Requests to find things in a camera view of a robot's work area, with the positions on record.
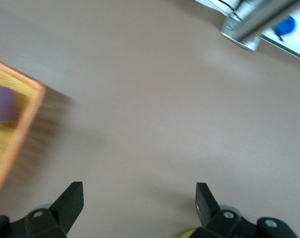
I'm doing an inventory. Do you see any orange yellow wicker basket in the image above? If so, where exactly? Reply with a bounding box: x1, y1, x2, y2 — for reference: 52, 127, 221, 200
0, 58, 47, 206

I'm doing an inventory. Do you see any purple cube block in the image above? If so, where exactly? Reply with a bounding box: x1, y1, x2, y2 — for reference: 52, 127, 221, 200
0, 83, 17, 124

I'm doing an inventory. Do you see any black cable bundle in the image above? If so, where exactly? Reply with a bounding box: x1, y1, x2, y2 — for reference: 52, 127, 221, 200
216, 0, 249, 19

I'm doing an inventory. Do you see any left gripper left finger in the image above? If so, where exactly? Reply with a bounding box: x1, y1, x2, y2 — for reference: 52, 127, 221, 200
0, 181, 84, 238

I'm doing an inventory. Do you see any grey metal pole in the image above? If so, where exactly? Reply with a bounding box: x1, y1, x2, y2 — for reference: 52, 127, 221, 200
235, 0, 300, 42

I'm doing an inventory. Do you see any blue round object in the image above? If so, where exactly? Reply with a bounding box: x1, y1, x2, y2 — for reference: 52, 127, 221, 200
270, 15, 296, 42

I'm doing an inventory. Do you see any silver mounting bracket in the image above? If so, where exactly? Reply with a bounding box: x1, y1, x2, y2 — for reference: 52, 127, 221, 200
219, 18, 262, 52

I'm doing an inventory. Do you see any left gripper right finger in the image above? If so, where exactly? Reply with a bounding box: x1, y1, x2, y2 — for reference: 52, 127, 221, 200
196, 182, 296, 238

